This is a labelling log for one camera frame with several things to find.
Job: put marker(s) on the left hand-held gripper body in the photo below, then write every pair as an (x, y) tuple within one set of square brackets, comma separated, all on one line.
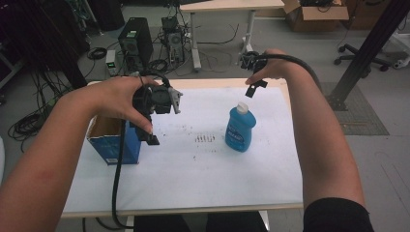
[(159, 98)]

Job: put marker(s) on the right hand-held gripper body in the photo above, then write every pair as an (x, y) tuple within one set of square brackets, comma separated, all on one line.
[(253, 61)]

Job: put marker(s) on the blue plastic bottle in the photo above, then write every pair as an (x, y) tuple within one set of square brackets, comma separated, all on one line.
[(240, 129)]

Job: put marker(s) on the blue cardboard box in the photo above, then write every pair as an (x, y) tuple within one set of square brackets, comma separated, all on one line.
[(108, 148)]

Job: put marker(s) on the person's right hand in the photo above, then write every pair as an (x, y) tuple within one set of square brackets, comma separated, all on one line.
[(277, 67)]

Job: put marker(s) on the person's left hand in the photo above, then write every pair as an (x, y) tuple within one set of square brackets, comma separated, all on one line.
[(112, 96)]

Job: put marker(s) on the light wooden table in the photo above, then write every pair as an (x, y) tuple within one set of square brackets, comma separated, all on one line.
[(199, 82)]

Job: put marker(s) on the white table mat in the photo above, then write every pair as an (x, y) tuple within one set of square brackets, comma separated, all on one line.
[(193, 180)]

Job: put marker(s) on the open-sided computer case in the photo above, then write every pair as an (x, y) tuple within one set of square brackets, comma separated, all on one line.
[(174, 42)]

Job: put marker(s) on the white-legged wooden desk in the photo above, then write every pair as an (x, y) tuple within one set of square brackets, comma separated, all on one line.
[(232, 5)]

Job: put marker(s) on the small white power supply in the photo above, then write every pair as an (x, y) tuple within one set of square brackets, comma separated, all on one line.
[(110, 63)]

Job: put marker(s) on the black computer tower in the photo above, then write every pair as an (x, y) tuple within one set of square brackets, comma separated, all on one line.
[(137, 38)]

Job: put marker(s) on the open brown cardboard box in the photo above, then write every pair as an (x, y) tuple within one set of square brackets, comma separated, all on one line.
[(319, 17)]

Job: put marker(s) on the person's dark-clothed legs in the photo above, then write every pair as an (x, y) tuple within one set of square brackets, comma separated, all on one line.
[(161, 224)]

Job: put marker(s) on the black office chair base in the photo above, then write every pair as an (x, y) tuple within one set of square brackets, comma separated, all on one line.
[(357, 58)]

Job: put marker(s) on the grey floor mat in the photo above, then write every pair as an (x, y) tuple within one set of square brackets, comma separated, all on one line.
[(367, 122)]

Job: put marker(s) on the person's black sleeve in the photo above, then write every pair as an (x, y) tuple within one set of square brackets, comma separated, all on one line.
[(338, 216)]

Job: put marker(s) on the black metal frame post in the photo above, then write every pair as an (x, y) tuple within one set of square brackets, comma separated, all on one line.
[(370, 48)]

